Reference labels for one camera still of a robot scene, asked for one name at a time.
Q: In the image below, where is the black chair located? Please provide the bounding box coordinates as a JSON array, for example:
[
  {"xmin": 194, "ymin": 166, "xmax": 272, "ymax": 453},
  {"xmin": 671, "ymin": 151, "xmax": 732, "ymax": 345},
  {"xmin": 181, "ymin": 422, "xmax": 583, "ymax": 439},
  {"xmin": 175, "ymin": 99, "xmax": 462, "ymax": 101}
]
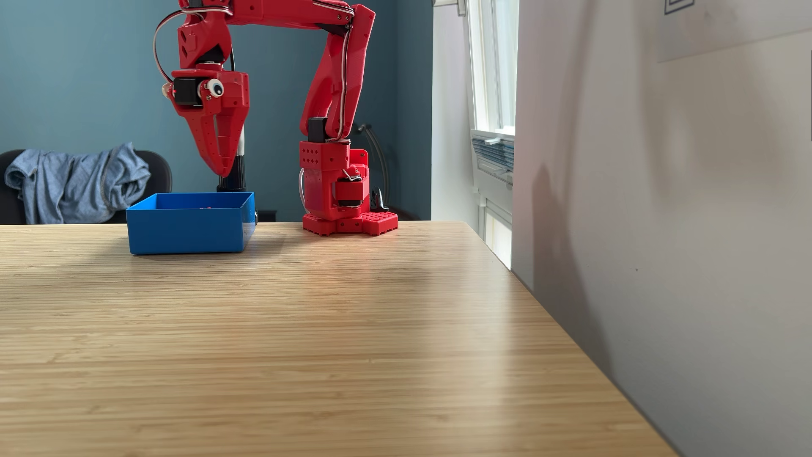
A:
[{"xmin": 0, "ymin": 149, "xmax": 173, "ymax": 226}]

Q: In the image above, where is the grey ribbed window sill fixture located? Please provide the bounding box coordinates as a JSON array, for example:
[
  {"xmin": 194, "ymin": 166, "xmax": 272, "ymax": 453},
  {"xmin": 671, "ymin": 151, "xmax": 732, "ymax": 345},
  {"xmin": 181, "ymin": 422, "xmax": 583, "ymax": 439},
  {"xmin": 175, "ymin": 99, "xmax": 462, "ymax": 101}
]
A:
[{"xmin": 471, "ymin": 133, "xmax": 515, "ymax": 185}]

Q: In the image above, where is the white window frame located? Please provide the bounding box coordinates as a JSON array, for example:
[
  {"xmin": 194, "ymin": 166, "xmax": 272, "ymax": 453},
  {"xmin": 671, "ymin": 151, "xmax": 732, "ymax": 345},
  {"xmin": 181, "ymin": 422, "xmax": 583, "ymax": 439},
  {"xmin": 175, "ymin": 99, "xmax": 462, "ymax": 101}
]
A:
[{"xmin": 466, "ymin": 0, "xmax": 520, "ymax": 138}]

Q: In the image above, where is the grey-blue cloth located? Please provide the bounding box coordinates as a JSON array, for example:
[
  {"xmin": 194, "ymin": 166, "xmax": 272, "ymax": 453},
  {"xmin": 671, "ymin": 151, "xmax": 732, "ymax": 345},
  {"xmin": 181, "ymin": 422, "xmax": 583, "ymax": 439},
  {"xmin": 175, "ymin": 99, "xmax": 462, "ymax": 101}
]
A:
[{"xmin": 4, "ymin": 143, "xmax": 152, "ymax": 226}]

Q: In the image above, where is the blue plastic bin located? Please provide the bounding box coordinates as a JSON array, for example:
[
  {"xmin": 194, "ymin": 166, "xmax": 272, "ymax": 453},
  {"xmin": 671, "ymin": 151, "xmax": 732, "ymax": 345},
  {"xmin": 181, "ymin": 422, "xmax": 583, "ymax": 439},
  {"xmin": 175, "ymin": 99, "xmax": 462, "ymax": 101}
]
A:
[{"xmin": 126, "ymin": 192, "xmax": 257, "ymax": 256}]

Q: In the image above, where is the white wall poster black print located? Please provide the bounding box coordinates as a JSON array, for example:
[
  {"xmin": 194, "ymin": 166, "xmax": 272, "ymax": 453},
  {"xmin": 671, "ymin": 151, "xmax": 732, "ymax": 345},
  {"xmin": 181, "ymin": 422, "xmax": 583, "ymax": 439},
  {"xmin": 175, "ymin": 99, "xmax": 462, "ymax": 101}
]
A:
[{"xmin": 656, "ymin": 0, "xmax": 812, "ymax": 63}]

